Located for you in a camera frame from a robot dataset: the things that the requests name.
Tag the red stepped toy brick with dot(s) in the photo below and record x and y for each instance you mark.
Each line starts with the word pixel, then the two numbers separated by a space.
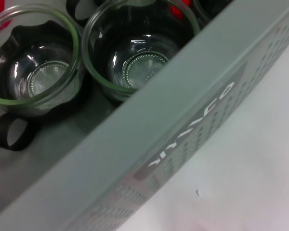
pixel 179 10

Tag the grey perforated storage bin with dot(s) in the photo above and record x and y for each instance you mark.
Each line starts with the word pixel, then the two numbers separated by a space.
pixel 159 108

